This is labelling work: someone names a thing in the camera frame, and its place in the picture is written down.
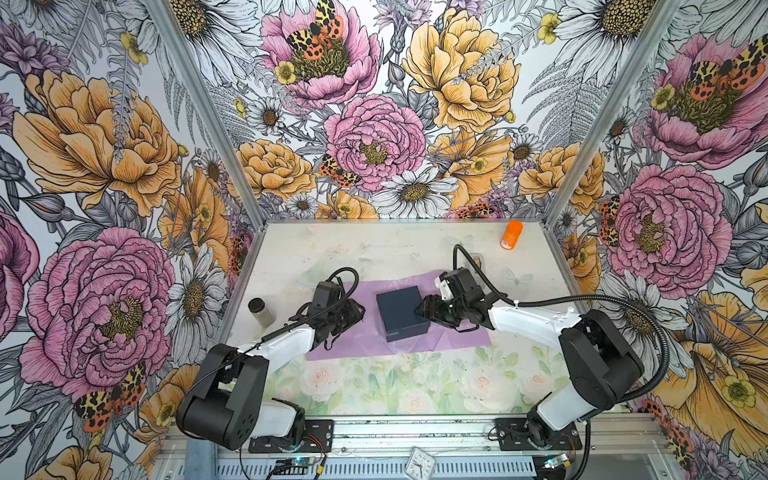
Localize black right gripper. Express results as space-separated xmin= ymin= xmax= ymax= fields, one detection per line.
xmin=413 ymin=294 xmax=468 ymax=331

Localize purple and pink wrapping paper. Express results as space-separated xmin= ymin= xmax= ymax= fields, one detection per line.
xmin=307 ymin=270 xmax=491 ymax=361

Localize dark blue gift box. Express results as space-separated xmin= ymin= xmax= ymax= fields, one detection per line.
xmin=376 ymin=286 xmax=430 ymax=343

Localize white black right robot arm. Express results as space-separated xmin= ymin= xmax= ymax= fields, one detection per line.
xmin=415 ymin=268 xmax=644 ymax=449

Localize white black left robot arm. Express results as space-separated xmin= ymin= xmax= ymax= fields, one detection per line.
xmin=176 ymin=280 xmax=366 ymax=450

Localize small jar with dark lid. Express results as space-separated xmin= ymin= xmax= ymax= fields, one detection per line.
xmin=247 ymin=297 xmax=275 ymax=329

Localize orange plastic bottle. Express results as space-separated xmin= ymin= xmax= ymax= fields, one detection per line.
xmin=500 ymin=220 xmax=524 ymax=250

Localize green circuit board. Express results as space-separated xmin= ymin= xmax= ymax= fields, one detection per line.
xmin=275 ymin=456 xmax=321 ymax=470

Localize small white clock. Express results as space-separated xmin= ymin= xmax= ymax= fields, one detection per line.
xmin=404 ymin=447 xmax=437 ymax=480

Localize black corrugated cable conduit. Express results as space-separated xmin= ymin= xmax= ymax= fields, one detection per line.
xmin=452 ymin=243 xmax=671 ymax=404

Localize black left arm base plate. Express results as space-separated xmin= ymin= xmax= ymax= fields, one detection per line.
xmin=247 ymin=419 xmax=335 ymax=454

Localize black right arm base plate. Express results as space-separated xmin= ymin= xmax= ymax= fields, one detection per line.
xmin=491 ymin=416 xmax=583 ymax=451

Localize aluminium frame rail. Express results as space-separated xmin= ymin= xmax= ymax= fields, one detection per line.
xmin=152 ymin=413 xmax=685 ymax=479

